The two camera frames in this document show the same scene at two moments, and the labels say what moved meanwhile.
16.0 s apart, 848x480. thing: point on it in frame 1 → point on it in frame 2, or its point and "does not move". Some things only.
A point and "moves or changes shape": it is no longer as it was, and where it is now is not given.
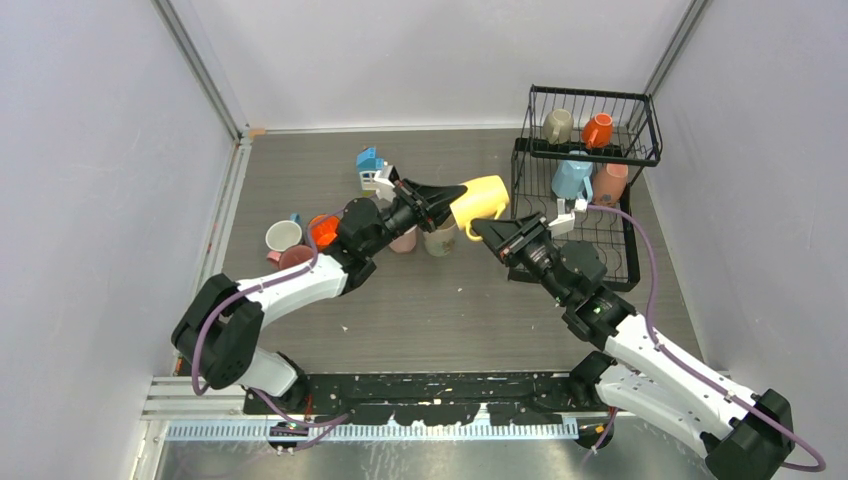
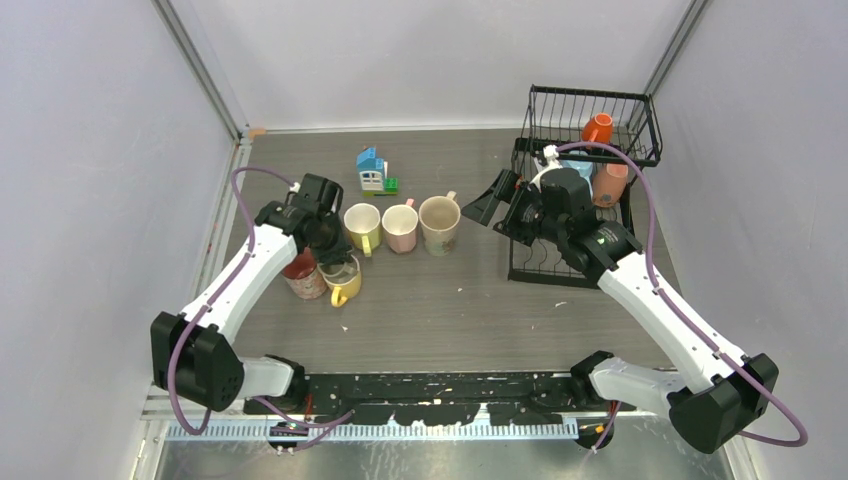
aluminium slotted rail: x=212 y=408 does not move
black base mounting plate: x=518 y=398 does not move
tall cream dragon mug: x=441 y=241 does not move
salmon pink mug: x=609 y=183 does not move
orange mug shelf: x=597 y=131 does not move
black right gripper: x=511 y=237 → x=503 y=188
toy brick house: x=368 y=165 does not move
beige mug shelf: x=558 y=126 moves or changes shape
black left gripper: x=429 y=206 → x=341 y=251
